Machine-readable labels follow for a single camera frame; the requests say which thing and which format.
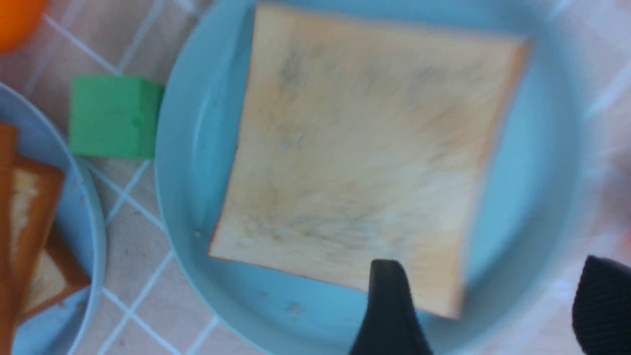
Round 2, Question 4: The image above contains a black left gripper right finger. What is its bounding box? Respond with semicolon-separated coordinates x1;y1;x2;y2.
572;255;631;355

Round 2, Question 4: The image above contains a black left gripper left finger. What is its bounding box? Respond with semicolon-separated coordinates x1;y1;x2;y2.
350;260;433;355

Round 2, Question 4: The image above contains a toast slice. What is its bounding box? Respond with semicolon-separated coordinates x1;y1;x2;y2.
208;3;530;319
19;225;92;323
0;124;65;325

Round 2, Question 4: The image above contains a green centre plate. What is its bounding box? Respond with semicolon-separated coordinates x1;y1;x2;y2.
155;0;597;355

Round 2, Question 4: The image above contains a blue bread plate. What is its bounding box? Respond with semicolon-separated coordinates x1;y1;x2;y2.
0;84;107;355

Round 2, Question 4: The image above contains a green foam cube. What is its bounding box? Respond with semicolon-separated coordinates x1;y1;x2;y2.
68;75;164;160

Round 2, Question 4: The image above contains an orange fruit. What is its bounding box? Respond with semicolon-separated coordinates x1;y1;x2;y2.
0;0;49;55

